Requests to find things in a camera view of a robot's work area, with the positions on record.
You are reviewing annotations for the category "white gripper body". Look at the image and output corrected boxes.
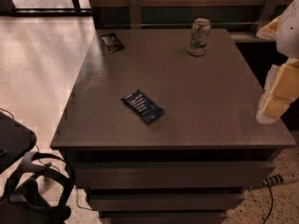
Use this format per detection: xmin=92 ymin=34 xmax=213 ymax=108
xmin=277 ymin=0 xmax=299 ymax=59

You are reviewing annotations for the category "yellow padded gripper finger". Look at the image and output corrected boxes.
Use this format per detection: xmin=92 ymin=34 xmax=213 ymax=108
xmin=256 ymin=58 xmax=299 ymax=124
xmin=256 ymin=16 xmax=281 ymax=40

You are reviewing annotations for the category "blue rxbar blueberry bar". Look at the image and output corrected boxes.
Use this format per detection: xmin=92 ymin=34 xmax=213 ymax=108
xmin=121 ymin=90 xmax=164 ymax=124

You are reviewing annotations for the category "black rxbar chocolate bar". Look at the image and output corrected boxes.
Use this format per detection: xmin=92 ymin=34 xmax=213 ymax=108
xmin=101 ymin=33 xmax=124 ymax=52

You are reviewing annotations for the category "green white soda can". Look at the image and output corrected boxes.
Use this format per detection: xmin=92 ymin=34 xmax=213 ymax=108
xmin=189 ymin=18 xmax=211 ymax=56

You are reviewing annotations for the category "top grey drawer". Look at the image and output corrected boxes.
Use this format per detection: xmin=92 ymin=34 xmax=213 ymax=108
xmin=75 ymin=161 xmax=275 ymax=189

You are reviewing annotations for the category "grey drawer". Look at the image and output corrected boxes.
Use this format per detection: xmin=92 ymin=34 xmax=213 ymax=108
xmin=100 ymin=212 xmax=227 ymax=224
xmin=75 ymin=161 xmax=275 ymax=189
xmin=89 ymin=193 xmax=245 ymax=212

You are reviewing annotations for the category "bottom grey drawer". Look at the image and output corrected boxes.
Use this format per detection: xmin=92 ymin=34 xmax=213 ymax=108
xmin=100 ymin=212 xmax=227 ymax=224

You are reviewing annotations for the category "middle grey drawer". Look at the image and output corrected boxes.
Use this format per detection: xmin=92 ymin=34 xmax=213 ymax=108
xmin=89 ymin=193 xmax=245 ymax=212

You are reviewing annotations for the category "black chair seat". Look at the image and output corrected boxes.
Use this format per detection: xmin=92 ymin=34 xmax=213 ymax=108
xmin=0 ymin=112 xmax=36 ymax=174

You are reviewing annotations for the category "black VR headset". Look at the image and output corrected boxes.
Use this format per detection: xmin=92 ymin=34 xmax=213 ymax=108
xmin=4 ymin=152 xmax=76 ymax=224

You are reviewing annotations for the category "metal wall rail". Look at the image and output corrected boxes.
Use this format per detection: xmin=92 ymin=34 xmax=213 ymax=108
xmin=92 ymin=0 xmax=285 ymax=35

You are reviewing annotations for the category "striped cable sleeve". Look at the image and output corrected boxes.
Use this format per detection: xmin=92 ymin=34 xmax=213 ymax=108
xmin=250 ymin=173 xmax=299 ymax=189

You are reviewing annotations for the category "black floor cable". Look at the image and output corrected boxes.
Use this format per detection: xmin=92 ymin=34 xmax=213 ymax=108
xmin=262 ymin=185 xmax=275 ymax=224

